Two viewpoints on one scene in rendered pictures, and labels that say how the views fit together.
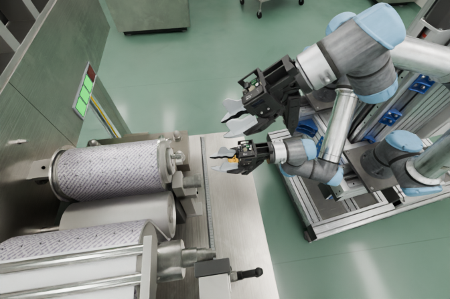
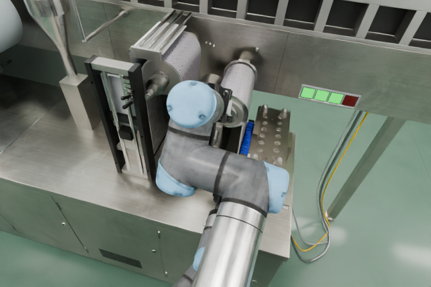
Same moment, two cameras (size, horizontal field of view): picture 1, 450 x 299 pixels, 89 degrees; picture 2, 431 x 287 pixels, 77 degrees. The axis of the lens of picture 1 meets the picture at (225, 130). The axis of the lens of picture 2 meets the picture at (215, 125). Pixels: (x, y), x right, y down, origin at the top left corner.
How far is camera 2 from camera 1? 75 cm
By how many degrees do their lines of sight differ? 65
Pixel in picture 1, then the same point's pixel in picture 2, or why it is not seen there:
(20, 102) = (280, 43)
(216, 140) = (279, 220)
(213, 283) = (128, 65)
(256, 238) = (163, 213)
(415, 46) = (206, 271)
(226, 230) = not seen: hidden behind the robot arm
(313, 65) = not seen: hidden behind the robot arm
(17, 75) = (296, 35)
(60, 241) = (184, 47)
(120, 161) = (229, 83)
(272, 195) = not seen: outside the picture
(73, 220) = (210, 78)
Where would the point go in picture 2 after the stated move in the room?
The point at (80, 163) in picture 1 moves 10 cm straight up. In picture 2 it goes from (236, 70) to (239, 46)
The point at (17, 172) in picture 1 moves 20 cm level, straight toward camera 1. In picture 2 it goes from (240, 52) to (205, 67)
